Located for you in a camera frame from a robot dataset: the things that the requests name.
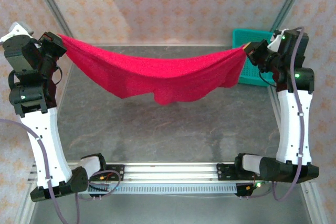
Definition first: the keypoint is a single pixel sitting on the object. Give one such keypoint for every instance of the red towel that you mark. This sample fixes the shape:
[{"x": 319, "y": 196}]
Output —
[{"x": 147, "y": 77}]

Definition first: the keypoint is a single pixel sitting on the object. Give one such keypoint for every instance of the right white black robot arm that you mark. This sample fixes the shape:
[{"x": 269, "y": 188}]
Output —
[{"x": 288, "y": 129}]

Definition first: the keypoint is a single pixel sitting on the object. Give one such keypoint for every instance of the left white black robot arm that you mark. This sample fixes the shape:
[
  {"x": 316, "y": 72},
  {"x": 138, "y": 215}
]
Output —
[{"x": 44, "y": 142}]

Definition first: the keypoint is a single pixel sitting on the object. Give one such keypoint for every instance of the teal plastic basket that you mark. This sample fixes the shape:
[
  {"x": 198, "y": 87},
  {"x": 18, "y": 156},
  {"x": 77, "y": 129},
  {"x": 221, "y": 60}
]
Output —
[{"x": 249, "y": 77}]

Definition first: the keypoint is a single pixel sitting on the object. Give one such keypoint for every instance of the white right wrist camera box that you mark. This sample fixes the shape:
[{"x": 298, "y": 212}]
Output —
[{"x": 275, "y": 41}]

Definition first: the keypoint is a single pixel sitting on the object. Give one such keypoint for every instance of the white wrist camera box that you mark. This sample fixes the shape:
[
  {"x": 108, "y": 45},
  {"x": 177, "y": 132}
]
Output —
[
  {"x": 275, "y": 41},
  {"x": 18, "y": 28}
]

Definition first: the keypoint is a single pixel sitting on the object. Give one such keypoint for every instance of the aluminium frame post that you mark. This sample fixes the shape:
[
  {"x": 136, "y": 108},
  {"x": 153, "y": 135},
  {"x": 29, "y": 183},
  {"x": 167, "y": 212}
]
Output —
[
  {"x": 55, "y": 11},
  {"x": 288, "y": 1}
]

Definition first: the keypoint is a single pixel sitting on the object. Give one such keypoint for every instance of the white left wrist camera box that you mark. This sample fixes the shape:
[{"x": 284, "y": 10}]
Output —
[{"x": 18, "y": 28}]

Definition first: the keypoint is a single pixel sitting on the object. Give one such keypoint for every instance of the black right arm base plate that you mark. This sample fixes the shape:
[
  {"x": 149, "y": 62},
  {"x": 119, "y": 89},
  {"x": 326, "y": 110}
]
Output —
[{"x": 223, "y": 172}]

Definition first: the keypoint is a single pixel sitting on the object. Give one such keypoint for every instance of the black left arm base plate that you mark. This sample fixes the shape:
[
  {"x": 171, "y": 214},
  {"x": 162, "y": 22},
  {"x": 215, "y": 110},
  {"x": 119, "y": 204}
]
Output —
[{"x": 118, "y": 172}]

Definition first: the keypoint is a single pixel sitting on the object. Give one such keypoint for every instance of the aluminium mounting rail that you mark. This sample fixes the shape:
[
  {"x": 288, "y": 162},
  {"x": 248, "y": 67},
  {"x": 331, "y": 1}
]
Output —
[{"x": 170, "y": 172}]

